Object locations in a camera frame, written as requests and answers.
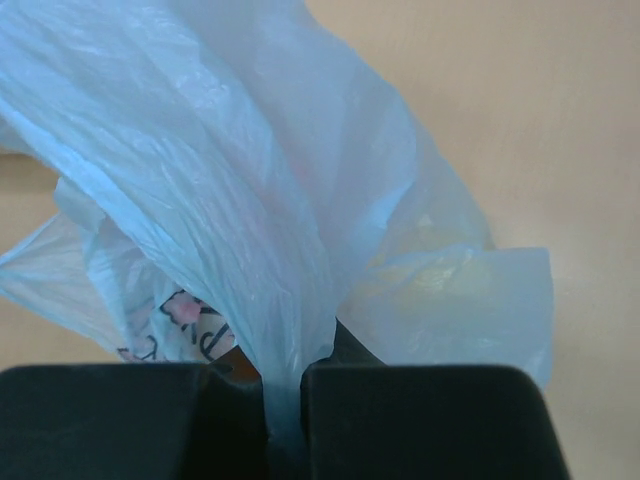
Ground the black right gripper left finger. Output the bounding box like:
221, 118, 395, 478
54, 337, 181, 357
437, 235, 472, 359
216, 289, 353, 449
1, 362, 269, 479

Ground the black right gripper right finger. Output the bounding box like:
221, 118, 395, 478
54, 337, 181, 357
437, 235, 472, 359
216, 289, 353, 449
299, 323, 571, 479

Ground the light blue printed plastic bag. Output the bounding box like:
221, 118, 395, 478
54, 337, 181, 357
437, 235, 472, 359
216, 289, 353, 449
1, 1, 553, 443

